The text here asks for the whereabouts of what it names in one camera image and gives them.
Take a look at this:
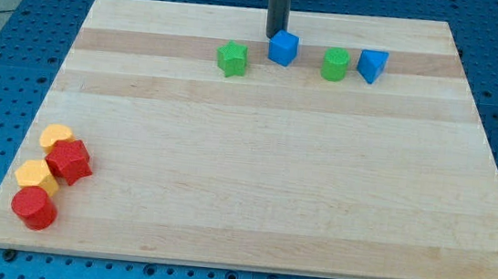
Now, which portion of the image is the green star block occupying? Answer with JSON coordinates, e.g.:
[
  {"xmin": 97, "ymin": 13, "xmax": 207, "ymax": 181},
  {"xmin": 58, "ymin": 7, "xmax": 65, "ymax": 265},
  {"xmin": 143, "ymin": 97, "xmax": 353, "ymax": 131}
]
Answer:
[{"xmin": 216, "ymin": 41, "xmax": 248, "ymax": 77}]

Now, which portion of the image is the red star block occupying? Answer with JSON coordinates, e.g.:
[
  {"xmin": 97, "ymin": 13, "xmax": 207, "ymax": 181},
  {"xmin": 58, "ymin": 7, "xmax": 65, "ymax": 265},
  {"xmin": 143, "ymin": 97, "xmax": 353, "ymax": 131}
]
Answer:
[{"xmin": 45, "ymin": 139, "xmax": 93, "ymax": 186}]

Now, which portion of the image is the wooden board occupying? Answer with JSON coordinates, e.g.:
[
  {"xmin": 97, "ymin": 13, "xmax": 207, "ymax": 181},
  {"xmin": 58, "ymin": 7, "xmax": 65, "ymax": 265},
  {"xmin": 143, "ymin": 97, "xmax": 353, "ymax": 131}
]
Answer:
[{"xmin": 0, "ymin": 0, "xmax": 498, "ymax": 279}]

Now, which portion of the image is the blue cube block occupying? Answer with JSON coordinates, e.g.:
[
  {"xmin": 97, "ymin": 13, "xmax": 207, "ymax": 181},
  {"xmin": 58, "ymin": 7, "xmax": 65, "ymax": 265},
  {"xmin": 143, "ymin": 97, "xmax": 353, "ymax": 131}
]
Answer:
[{"xmin": 268, "ymin": 30, "xmax": 300, "ymax": 67}]

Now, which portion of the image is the green cylinder block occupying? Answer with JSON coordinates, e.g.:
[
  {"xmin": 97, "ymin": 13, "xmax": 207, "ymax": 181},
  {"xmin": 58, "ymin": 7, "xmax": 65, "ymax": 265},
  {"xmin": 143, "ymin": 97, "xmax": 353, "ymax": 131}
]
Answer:
[{"xmin": 320, "ymin": 47, "xmax": 350, "ymax": 82}]

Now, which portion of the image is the blue triangular prism block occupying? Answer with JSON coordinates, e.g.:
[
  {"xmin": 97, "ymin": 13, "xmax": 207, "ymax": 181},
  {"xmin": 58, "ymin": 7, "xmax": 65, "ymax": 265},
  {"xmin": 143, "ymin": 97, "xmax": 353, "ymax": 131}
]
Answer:
[{"xmin": 357, "ymin": 49, "xmax": 389, "ymax": 85}]

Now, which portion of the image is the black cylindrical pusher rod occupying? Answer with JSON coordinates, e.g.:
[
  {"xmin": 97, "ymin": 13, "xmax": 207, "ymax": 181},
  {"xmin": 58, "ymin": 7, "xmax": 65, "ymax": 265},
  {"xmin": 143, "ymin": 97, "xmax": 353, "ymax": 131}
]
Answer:
[{"xmin": 265, "ymin": 0, "xmax": 291, "ymax": 39}]

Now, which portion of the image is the yellow half-round block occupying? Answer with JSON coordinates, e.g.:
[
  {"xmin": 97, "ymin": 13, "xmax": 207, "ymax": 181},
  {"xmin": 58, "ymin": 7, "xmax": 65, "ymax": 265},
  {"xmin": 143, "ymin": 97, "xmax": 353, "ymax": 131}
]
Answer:
[{"xmin": 39, "ymin": 123, "xmax": 75, "ymax": 154}]

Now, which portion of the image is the yellow hexagon block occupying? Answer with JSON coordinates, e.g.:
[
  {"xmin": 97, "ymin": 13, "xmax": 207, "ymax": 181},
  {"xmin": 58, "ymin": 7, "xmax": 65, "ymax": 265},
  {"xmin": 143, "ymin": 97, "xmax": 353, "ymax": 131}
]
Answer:
[{"xmin": 15, "ymin": 159, "xmax": 59, "ymax": 197}]

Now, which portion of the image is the red cylinder block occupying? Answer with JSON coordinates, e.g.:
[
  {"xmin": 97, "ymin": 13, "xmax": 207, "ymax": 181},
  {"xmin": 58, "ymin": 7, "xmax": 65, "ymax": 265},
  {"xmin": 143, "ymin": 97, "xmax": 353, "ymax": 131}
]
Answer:
[{"xmin": 11, "ymin": 186, "xmax": 57, "ymax": 231}]

